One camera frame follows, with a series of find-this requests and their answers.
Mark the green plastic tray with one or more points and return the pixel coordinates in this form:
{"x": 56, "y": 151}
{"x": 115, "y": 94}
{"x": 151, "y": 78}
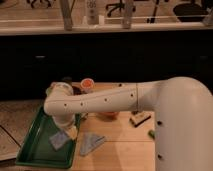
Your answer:
{"x": 37, "y": 151}

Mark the blue grey sponge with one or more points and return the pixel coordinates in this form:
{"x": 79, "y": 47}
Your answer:
{"x": 59, "y": 139}

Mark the grey triangular cloth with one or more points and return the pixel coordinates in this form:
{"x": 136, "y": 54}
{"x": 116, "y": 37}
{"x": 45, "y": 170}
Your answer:
{"x": 90, "y": 142}

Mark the dark red bowl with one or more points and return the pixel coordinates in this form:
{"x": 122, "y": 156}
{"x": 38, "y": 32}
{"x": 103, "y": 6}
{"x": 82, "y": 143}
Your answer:
{"x": 76, "y": 90}

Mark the green chili pepper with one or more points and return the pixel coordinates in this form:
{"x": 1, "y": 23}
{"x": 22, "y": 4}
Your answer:
{"x": 151, "y": 133}

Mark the black office chair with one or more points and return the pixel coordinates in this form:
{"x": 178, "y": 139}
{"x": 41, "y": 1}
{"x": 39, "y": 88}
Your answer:
{"x": 189, "y": 12}

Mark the wooden table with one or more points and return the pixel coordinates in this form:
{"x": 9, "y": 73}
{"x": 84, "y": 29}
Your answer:
{"x": 124, "y": 143}

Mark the orange bowl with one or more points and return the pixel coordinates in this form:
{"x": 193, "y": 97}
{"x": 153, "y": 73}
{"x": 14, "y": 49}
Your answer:
{"x": 109, "y": 114}

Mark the black office chair base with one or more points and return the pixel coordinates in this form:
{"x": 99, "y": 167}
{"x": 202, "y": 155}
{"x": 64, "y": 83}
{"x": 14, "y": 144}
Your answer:
{"x": 113, "y": 6}

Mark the orange filled white cup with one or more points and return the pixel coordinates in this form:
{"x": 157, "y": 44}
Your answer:
{"x": 87, "y": 85}

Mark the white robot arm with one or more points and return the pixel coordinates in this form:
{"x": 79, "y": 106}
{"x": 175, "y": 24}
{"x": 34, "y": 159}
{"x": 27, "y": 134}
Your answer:
{"x": 183, "y": 109}

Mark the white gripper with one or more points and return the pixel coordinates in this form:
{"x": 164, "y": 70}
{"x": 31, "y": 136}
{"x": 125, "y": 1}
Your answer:
{"x": 65, "y": 122}

